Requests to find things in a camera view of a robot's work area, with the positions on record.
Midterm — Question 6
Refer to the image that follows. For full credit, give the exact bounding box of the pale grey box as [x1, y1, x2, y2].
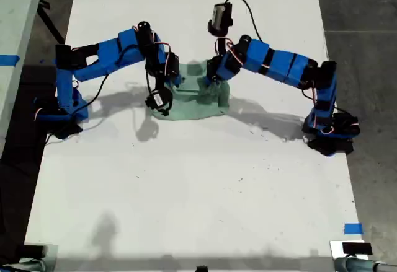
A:
[18, 243, 59, 272]

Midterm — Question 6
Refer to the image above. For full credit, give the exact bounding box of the black stand leg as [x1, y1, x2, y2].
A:
[36, 1, 66, 49]

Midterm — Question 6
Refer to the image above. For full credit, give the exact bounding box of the pale side bench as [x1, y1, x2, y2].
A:
[0, 0, 46, 158]

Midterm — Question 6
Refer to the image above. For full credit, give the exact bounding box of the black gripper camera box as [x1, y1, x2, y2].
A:
[207, 2, 234, 36]
[145, 86, 174, 117]

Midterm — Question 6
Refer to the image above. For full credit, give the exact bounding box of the white flat box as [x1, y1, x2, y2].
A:
[329, 240, 370, 260]

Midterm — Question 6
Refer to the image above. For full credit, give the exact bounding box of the grey-green cloth bundle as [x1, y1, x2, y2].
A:
[0, 258, 44, 272]
[333, 255, 397, 272]

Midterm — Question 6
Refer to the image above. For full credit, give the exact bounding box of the blue tape strip on bench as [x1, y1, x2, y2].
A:
[0, 54, 20, 66]

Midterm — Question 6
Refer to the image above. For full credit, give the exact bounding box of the black camera cable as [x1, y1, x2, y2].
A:
[225, 0, 264, 42]
[83, 72, 110, 108]

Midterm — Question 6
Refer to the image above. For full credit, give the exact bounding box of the small black box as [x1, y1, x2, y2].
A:
[342, 242, 373, 256]
[21, 245, 47, 259]

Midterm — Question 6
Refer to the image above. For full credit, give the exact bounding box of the pale green t-shirt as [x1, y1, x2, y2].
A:
[150, 59, 232, 121]

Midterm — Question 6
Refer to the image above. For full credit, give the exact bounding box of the blue tape strip on table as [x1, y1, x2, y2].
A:
[344, 222, 364, 235]

